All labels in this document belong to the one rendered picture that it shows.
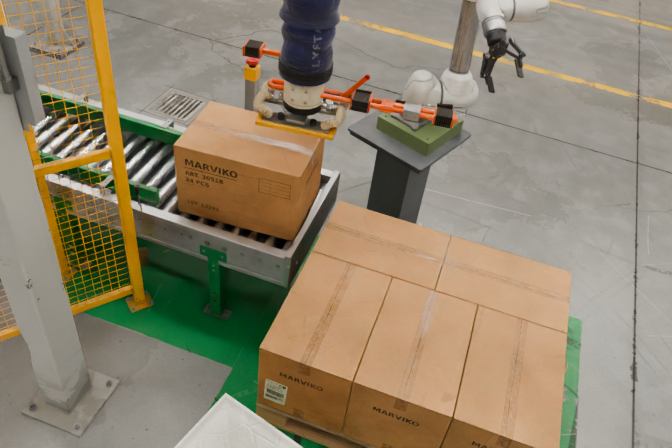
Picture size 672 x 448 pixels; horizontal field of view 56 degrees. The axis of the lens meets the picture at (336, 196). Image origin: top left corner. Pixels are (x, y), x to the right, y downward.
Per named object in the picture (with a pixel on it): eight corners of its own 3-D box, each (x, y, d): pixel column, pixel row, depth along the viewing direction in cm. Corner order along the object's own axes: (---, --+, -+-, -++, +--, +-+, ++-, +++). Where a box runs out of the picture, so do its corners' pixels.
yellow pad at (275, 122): (254, 125, 264) (254, 115, 261) (261, 112, 272) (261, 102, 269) (332, 141, 261) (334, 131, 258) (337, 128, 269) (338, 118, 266)
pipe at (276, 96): (256, 115, 264) (256, 103, 260) (272, 86, 283) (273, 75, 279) (334, 131, 261) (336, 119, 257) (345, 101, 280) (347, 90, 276)
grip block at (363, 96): (348, 110, 262) (350, 98, 258) (352, 98, 269) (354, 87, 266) (368, 114, 261) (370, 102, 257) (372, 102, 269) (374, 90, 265)
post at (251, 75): (242, 209, 392) (243, 67, 327) (247, 202, 397) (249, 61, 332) (252, 212, 391) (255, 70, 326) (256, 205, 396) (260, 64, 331)
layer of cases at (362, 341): (256, 401, 277) (258, 347, 251) (331, 254, 350) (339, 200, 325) (526, 504, 254) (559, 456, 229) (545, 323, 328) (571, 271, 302)
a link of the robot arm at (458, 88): (429, 100, 341) (468, 100, 345) (438, 114, 328) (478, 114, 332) (457, -46, 296) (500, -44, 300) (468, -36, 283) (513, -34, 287)
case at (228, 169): (178, 211, 305) (173, 144, 279) (211, 164, 335) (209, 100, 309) (295, 242, 297) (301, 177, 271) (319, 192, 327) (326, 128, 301)
